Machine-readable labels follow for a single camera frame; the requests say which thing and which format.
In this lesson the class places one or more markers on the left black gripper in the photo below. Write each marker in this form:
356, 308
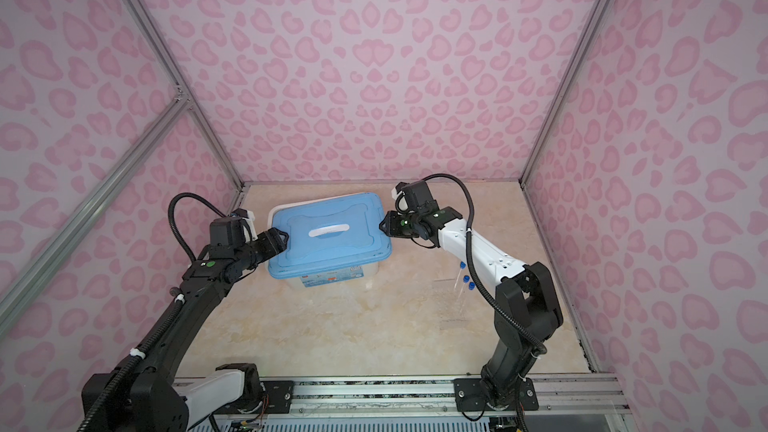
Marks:
273, 244

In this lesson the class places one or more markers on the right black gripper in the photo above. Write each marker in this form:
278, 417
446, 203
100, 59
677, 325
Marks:
390, 227

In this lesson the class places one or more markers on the blue plastic bin lid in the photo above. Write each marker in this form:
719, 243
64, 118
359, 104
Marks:
330, 234

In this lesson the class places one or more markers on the white plastic storage bin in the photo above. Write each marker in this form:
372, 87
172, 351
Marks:
336, 276

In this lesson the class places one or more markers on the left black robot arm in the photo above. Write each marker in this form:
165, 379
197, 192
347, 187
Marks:
138, 394

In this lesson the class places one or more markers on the clear plastic bag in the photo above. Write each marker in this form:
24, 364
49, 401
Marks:
447, 317

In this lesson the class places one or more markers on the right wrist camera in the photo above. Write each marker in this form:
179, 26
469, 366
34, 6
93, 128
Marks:
400, 191

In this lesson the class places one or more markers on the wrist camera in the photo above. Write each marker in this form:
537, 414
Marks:
248, 218
400, 191

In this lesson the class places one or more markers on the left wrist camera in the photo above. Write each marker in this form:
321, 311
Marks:
248, 218

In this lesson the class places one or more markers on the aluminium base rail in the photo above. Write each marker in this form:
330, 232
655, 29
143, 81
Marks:
559, 402

